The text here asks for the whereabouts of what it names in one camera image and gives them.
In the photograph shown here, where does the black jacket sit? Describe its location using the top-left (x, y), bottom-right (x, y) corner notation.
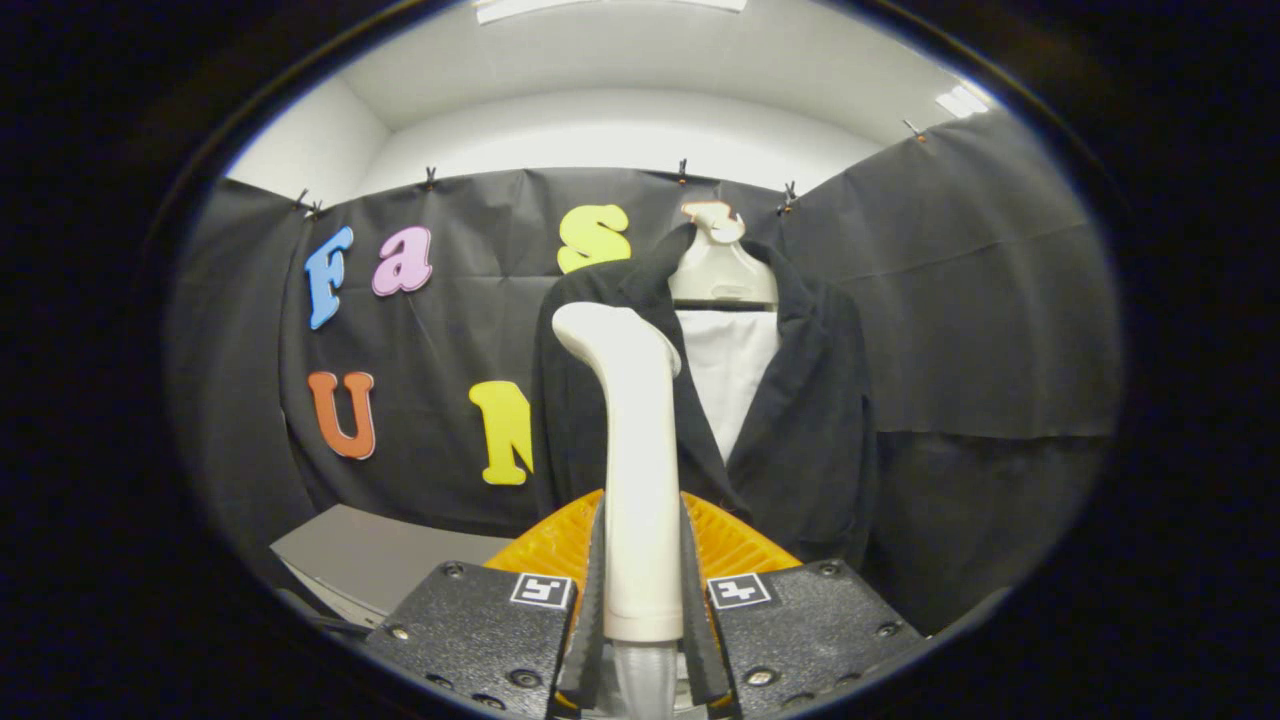
top-left (530, 222), bottom-right (879, 571)

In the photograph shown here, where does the white plastic hanger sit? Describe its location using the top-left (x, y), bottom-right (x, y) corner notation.
top-left (668, 200), bottom-right (779, 311)

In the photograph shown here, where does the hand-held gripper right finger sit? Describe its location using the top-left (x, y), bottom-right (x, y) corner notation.
top-left (680, 490), bottom-right (923, 719)

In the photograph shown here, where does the grey cabinet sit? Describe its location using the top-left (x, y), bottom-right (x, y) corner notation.
top-left (270, 503), bottom-right (516, 631)

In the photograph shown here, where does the white garment steamer nozzle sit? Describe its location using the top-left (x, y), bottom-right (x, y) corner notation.
top-left (551, 301), bottom-right (685, 644)

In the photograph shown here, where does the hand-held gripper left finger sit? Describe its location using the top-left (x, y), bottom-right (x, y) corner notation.
top-left (362, 489), bottom-right (608, 720)

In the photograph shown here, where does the small ceiling light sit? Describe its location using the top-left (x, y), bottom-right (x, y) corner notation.
top-left (935, 85), bottom-right (991, 119)

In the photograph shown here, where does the black backdrop cloth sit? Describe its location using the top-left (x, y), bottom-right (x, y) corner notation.
top-left (165, 108), bottom-right (1121, 636)

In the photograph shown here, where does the white mannequin torso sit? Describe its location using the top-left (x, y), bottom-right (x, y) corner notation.
top-left (676, 308), bottom-right (781, 463)

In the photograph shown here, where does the row of backdrop clips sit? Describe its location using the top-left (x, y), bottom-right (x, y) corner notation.
top-left (295, 120), bottom-right (926, 218)

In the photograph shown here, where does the ceiling light panel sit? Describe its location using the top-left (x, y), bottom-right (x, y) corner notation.
top-left (475, 0), bottom-right (749, 25)

